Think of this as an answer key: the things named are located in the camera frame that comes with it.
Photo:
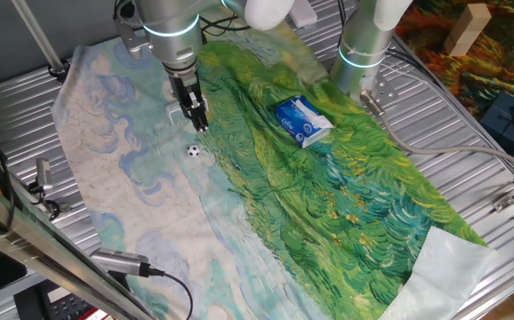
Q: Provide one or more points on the white power strip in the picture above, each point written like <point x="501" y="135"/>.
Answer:
<point x="303" y="13"/>

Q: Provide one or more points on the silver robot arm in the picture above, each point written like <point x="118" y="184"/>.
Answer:
<point x="172" y="22"/>

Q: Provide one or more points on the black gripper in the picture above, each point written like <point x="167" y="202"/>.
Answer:
<point x="185" y="82"/>

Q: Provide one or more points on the blue tissue pack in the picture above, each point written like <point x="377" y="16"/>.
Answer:
<point x="294" y="122"/>

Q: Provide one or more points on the small black white soccer ball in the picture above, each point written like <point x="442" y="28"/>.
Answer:
<point x="193" y="151"/>

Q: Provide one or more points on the white mesh toy goal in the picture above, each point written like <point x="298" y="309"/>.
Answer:
<point x="171" y="109"/>

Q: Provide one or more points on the thin metal rod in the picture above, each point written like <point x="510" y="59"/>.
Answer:
<point x="39" y="37"/>

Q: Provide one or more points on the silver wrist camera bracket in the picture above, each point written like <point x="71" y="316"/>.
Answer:
<point x="128" y="37"/>

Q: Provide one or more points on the small silver camera on mount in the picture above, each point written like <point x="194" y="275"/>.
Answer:
<point x="43" y="171"/>

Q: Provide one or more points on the dark blue gift box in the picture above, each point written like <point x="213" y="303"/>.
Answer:
<point x="510" y="122"/>

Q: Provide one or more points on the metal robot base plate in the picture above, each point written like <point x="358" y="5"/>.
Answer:
<point x="383" y="89"/>

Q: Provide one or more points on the orange painted cloth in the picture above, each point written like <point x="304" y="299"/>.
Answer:
<point x="506" y="53"/>

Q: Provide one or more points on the light wooden block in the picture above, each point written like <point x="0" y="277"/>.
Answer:
<point x="467" y="29"/>

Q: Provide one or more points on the green blue painted cloth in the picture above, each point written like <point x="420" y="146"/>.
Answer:
<point x="283" y="200"/>

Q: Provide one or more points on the black desk telephone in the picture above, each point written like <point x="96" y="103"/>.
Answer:
<point x="61" y="304"/>

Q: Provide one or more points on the aluminium frame bar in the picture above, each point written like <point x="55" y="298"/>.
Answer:
<point x="39" y="253"/>

